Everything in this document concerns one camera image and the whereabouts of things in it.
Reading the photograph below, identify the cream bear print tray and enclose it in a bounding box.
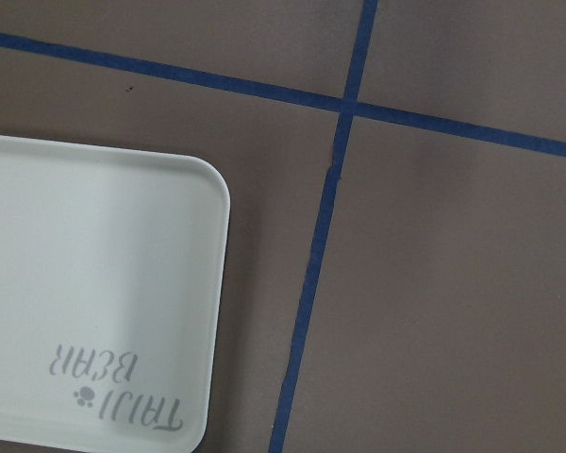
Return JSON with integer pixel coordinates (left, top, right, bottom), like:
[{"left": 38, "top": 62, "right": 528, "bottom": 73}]
[{"left": 0, "top": 135, "right": 230, "bottom": 452}]

